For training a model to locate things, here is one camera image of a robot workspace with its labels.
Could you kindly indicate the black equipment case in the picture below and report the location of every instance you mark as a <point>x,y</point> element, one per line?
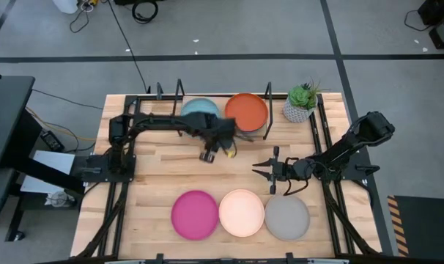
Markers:
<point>443,33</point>

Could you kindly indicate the magenta plate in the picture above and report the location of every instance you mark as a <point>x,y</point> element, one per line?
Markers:
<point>194,215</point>

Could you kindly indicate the gray plate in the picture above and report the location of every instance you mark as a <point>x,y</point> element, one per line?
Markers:
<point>287,218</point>

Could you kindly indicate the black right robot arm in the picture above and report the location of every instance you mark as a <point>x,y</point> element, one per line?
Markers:
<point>368,128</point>

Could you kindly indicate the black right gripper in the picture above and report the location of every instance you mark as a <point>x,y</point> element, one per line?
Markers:
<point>295,169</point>

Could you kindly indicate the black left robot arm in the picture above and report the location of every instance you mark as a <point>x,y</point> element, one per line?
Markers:
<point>152,122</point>

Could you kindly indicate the succulent in white patterned pot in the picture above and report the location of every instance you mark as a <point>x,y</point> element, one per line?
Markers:
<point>297,111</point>

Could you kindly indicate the white bucket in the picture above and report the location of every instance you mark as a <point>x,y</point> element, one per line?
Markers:
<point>65,5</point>

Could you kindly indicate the white board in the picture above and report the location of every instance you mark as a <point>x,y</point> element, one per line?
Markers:
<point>50,163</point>

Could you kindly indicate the blue plate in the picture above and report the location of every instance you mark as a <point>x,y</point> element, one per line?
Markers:
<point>198,106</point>

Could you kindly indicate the black hazard striped mat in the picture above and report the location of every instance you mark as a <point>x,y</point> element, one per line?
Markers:
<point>423,227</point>

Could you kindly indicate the peach plate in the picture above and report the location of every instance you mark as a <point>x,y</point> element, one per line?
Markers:
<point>241,213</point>

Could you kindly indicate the black desk stand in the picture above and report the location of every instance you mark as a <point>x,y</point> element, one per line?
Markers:
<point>9,121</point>

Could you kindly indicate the black power adapter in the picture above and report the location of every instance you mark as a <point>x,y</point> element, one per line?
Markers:
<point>52,141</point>

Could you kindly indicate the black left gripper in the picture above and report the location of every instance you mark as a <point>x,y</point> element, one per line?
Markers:
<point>222,132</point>

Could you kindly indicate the orange plate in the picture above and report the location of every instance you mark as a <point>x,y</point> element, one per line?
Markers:
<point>245,111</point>

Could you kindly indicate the black aluminium table frame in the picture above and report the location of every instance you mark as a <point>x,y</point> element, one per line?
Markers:
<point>120,205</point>

